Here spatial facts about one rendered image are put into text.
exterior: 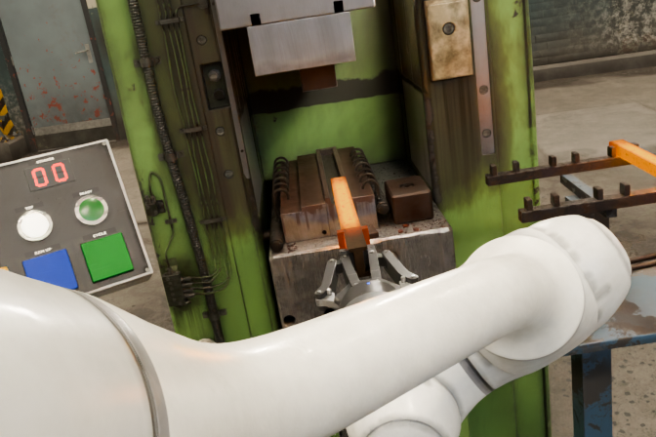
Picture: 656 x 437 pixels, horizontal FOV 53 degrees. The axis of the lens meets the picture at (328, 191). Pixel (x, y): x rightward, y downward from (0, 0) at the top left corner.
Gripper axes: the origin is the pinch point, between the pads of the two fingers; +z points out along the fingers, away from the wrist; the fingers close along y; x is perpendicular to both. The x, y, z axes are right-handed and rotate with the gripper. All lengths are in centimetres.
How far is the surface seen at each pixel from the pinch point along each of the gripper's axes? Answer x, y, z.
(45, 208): 4, -54, 31
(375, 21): 22, 18, 92
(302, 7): 31, -2, 45
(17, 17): 32, -300, 678
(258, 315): -39, -23, 58
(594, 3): -42, 312, 611
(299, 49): 24, -3, 44
